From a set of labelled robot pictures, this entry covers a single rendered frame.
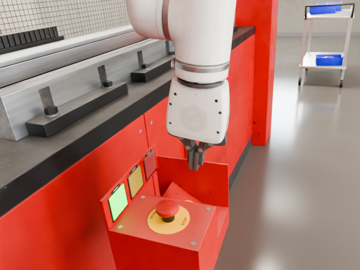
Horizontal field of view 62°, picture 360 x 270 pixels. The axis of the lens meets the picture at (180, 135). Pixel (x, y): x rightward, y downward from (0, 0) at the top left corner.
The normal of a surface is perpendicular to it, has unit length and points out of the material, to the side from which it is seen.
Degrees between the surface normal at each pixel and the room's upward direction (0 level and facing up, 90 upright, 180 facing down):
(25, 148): 0
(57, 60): 90
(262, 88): 90
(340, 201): 0
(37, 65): 90
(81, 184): 90
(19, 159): 0
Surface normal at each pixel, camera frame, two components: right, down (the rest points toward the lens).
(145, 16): -0.28, 0.56
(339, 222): -0.08, -0.90
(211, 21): 0.13, 0.51
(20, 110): 0.91, 0.11
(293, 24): -0.50, 0.41
